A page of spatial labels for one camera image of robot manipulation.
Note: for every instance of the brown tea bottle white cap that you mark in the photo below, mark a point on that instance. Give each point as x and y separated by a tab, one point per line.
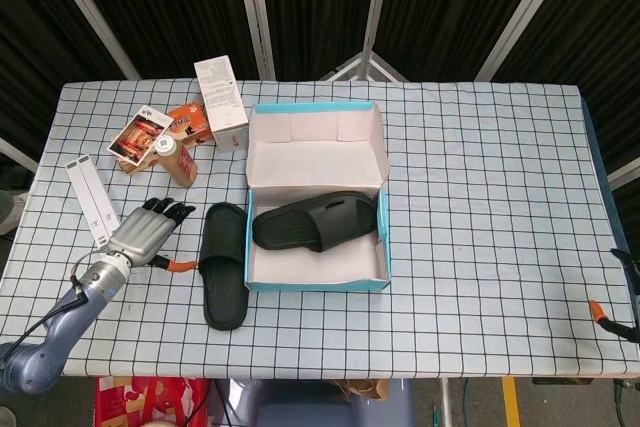
182	169

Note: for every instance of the checked white tablecloth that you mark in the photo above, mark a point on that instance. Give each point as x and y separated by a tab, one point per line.
450	247

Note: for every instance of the white long strip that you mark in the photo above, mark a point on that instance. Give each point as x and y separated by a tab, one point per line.
92	197

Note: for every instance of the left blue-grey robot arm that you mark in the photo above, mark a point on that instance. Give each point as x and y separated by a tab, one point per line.
65	317

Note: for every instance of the metal table leg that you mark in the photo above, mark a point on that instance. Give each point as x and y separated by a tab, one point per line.
446	402

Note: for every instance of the tall white carton box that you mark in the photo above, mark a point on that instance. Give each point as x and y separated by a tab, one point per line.
222	97

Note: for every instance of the black rubber slipper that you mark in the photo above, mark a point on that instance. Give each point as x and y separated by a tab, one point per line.
222	297
290	229

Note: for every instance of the red gift bag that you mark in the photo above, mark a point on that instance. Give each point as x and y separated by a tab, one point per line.
150	402

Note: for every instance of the light blue shoe box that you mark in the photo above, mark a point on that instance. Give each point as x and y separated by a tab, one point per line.
310	272

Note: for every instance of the orange snack packet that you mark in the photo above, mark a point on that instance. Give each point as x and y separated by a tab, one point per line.
187	119

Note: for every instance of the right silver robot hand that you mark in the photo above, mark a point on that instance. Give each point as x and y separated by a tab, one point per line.
596	308

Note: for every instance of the brown paper bag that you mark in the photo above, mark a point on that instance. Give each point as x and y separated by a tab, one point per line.
365	389

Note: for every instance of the white triangular screen foot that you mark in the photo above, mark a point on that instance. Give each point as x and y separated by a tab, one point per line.
344	67

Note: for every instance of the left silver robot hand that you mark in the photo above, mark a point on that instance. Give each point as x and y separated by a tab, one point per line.
137	237

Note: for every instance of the photo print biscuit box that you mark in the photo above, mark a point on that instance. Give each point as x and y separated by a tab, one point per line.
140	139

